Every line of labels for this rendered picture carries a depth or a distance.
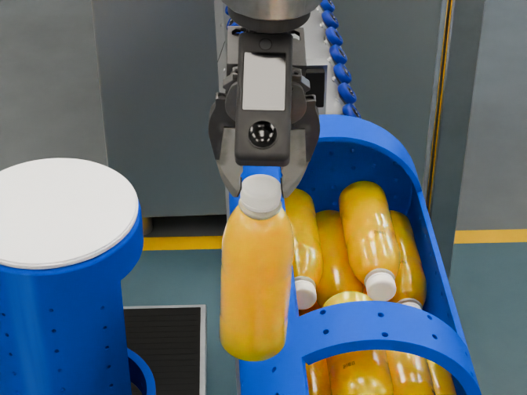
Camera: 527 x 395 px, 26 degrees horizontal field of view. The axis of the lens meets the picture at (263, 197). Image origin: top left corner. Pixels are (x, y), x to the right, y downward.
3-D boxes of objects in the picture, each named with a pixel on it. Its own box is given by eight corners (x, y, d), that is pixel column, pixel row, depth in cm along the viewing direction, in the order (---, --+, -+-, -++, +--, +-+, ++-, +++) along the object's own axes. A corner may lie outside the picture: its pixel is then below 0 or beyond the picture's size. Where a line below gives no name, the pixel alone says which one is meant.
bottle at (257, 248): (299, 338, 121) (312, 200, 109) (255, 373, 117) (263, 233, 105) (250, 306, 124) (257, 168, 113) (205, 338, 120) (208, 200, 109)
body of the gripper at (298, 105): (303, 79, 109) (311, -32, 101) (307, 135, 102) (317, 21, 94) (223, 77, 108) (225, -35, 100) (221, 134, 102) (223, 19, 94)
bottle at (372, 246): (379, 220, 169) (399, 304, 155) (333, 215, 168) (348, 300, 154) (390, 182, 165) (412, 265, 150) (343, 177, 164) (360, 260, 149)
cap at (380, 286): (390, 294, 154) (392, 302, 152) (362, 291, 153) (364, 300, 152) (397, 272, 151) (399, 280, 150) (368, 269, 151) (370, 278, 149)
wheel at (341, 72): (339, 57, 226) (331, 63, 226) (341, 68, 222) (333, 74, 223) (352, 72, 228) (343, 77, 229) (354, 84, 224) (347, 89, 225)
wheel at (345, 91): (343, 76, 220) (335, 82, 220) (346, 88, 216) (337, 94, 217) (357, 92, 222) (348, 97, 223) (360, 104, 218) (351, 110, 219)
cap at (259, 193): (288, 201, 109) (289, 186, 108) (262, 220, 107) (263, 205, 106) (258, 184, 111) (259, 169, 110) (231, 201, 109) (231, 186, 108)
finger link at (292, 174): (312, 161, 113) (301, 87, 107) (315, 201, 109) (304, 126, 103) (281, 165, 114) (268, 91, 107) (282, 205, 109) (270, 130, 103)
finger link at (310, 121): (324, 150, 107) (314, 74, 101) (325, 161, 106) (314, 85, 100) (274, 157, 107) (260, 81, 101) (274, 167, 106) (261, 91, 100)
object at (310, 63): (323, 129, 216) (326, 58, 206) (325, 141, 213) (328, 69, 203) (270, 131, 215) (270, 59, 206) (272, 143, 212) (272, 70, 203)
